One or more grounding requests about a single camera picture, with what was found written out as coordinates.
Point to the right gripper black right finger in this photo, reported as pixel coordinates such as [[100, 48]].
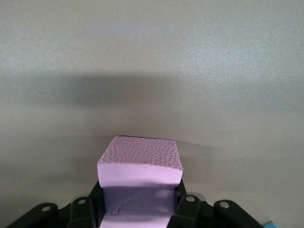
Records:
[[190, 211]]

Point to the blue foam cube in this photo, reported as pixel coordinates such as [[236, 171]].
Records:
[[270, 225]]

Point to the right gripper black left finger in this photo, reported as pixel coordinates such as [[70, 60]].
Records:
[[78, 211]]

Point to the pink foam cube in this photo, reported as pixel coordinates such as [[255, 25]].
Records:
[[140, 154]]

